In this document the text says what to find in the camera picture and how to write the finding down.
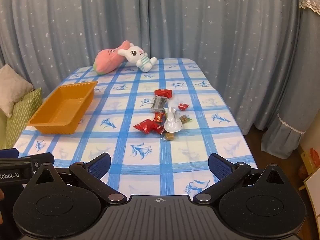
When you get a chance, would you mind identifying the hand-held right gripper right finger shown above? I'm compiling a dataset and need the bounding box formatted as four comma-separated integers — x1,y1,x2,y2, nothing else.
194,153,288,204

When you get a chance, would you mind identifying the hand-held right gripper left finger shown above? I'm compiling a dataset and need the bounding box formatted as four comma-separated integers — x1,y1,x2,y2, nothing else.
31,152,128,204

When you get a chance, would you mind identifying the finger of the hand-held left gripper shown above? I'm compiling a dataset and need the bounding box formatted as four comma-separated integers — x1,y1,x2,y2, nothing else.
0,148,19,158
18,152,55,167

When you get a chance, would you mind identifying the orange plastic tray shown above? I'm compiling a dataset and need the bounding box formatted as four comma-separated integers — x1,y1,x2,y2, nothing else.
27,81,98,135

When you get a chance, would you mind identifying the large red snack packet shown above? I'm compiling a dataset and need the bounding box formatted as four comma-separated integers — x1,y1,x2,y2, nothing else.
133,119,157,133

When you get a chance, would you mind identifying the dark clear-wrapped snack packet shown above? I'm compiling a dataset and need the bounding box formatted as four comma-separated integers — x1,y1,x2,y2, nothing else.
151,95,167,113

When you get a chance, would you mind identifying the red packet with yellow fringe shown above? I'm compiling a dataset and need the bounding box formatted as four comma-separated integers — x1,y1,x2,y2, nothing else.
154,89,173,98

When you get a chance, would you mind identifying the blue checked tablecloth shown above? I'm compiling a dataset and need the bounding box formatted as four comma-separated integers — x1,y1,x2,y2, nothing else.
12,58,258,197

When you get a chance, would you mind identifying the green zigzag cushion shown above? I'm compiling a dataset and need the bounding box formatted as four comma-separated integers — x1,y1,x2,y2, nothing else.
5,87,43,149

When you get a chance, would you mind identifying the beige cushion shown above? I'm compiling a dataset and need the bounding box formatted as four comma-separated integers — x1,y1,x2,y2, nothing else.
0,64,34,118

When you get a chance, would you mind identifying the blue curtain with lace trim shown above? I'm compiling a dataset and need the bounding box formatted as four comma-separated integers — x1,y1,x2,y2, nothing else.
261,0,320,159

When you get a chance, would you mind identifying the cream box with orange print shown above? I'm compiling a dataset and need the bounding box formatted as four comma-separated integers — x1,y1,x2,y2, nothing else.
299,120,320,178

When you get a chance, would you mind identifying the white framed board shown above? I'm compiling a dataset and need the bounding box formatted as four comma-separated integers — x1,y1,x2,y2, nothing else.
303,172,320,217

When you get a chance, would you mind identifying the pink plush toy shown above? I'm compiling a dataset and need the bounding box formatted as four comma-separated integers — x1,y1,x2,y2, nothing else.
93,40,130,75

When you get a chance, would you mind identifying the white bunny plush toy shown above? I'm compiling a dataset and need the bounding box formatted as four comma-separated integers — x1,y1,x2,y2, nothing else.
117,44,157,73

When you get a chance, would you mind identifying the blue star-print curtain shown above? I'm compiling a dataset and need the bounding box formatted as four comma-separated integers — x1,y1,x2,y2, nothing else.
0,0,304,133

